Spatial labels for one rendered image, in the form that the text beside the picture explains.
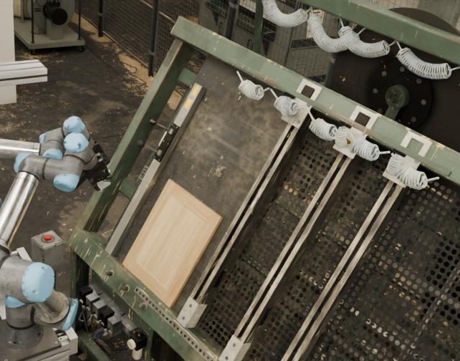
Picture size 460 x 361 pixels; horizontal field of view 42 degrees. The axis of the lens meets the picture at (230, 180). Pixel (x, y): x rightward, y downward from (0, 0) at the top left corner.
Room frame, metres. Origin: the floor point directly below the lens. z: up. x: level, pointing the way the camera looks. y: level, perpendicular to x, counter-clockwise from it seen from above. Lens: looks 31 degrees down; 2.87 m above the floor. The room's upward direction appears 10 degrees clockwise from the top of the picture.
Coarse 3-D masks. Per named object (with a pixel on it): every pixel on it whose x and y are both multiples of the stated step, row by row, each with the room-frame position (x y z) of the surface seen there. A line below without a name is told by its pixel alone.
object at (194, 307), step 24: (288, 96) 2.23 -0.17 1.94; (312, 96) 2.32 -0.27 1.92; (288, 120) 2.30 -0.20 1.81; (288, 144) 2.27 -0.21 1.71; (264, 168) 2.24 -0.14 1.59; (264, 192) 2.19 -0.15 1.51; (240, 216) 2.15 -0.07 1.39; (240, 240) 2.11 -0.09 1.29; (216, 264) 2.05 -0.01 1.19; (192, 312) 1.95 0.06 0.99
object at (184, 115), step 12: (192, 96) 2.68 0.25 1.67; (192, 108) 2.66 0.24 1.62; (180, 120) 2.63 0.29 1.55; (180, 132) 2.61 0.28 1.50; (168, 156) 2.57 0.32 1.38; (156, 168) 2.52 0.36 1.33; (144, 180) 2.51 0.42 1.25; (156, 180) 2.52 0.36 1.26; (144, 192) 2.47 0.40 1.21; (132, 204) 2.46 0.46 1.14; (132, 216) 2.42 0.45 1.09; (120, 228) 2.40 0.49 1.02; (120, 240) 2.38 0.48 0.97; (108, 252) 2.35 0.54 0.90
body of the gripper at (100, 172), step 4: (100, 156) 1.88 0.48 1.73; (100, 160) 1.86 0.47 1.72; (104, 160) 1.92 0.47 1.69; (96, 164) 1.84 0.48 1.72; (100, 164) 1.87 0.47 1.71; (104, 164) 1.88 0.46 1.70; (92, 168) 1.83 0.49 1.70; (96, 168) 1.88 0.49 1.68; (100, 168) 1.88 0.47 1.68; (104, 168) 1.89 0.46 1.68; (92, 172) 1.87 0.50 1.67; (96, 172) 1.88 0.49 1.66; (100, 172) 1.88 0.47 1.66; (104, 172) 1.89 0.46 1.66; (108, 172) 1.88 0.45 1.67; (92, 176) 1.86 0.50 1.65; (96, 176) 1.86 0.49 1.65; (100, 176) 1.87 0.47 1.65; (104, 176) 1.90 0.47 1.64; (92, 180) 1.86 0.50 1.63; (96, 180) 1.88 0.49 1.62; (100, 180) 1.90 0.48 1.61
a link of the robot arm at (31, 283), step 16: (0, 272) 1.34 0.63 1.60; (16, 272) 1.35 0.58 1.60; (32, 272) 1.35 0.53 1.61; (48, 272) 1.39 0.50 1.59; (0, 288) 1.32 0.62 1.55; (16, 288) 1.32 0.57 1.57; (32, 288) 1.32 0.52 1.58; (48, 288) 1.38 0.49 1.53; (32, 304) 1.42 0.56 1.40; (48, 304) 1.45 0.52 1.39; (64, 304) 1.57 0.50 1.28; (48, 320) 1.52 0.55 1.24; (64, 320) 1.55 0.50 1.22
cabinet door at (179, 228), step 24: (168, 192) 2.43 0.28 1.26; (168, 216) 2.35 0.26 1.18; (192, 216) 2.30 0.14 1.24; (216, 216) 2.25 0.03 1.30; (144, 240) 2.33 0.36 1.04; (168, 240) 2.27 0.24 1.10; (192, 240) 2.22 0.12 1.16; (144, 264) 2.25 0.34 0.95; (168, 264) 2.19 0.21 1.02; (192, 264) 2.14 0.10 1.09; (168, 288) 2.12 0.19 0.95
